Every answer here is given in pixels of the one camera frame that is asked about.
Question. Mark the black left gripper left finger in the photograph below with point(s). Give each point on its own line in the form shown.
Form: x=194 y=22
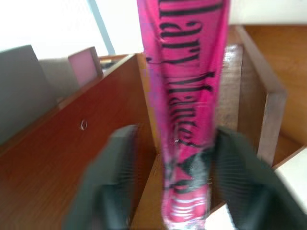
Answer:
x=108 y=172

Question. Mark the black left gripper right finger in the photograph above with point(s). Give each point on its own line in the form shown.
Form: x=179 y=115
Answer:
x=242 y=182

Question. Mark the pink book with black lettering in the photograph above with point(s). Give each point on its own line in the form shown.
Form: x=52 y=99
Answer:
x=185 y=105

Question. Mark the wooden bookshelf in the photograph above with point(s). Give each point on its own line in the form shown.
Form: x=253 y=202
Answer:
x=72 y=153

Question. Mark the pink-edged book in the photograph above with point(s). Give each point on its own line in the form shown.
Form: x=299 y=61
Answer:
x=85 y=65

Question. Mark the grey book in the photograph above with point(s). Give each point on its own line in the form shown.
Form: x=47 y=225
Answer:
x=20 y=91

